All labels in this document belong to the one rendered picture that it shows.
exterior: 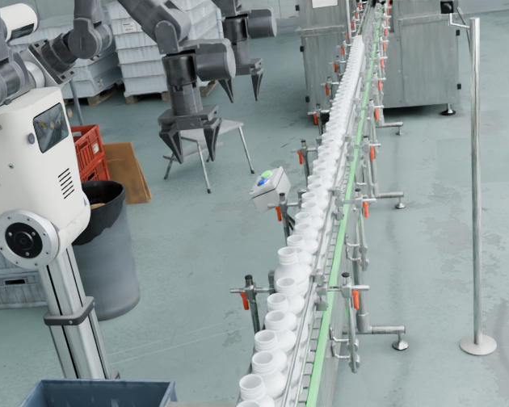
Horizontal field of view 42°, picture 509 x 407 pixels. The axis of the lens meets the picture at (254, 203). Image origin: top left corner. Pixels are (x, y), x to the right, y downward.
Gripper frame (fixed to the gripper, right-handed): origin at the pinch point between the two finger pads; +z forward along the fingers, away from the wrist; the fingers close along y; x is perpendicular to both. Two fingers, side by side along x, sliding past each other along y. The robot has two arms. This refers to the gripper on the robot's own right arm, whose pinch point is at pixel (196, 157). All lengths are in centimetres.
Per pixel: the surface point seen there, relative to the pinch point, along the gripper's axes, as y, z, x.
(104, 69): -331, 101, 682
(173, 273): -98, 139, 207
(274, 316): 14.4, 24.9, -17.2
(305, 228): 15.7, 25.0, 18.6
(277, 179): 2, 29, 59
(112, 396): -26, 49, -9
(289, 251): 15.0, 21.4, 0.8
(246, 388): 13.6, 23.8, -38.0
